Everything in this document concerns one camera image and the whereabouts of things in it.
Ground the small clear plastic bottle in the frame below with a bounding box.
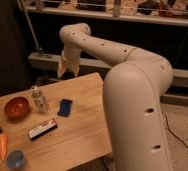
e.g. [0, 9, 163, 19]
[31, 86, 49, 113]

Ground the orange red bowl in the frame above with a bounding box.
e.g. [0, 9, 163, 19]
[4, 97, 30, 120]

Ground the wooden table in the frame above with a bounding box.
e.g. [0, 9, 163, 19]
[0, 73, 111, 171]

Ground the black floor cable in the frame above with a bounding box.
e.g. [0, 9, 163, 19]
[162, 111, 188, 161]

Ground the white wall shelf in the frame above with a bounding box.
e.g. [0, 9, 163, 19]
[18, 0, 188, 27]

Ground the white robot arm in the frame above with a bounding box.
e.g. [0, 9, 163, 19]
[58, 23, 173, 171]

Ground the orange toy carrot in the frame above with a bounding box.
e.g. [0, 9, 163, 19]
[0, 127, 8, 161]

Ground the grey metal pole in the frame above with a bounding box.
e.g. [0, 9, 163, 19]
[19, 0, 43, 54]

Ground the black rectangular snack bar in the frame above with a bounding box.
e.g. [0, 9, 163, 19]
[28, 119, 58, 140]

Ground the blue sponge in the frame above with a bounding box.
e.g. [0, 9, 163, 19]
[57, 99, 73, 117]

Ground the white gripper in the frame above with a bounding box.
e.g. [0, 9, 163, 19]
[57, 47, 81, 78]

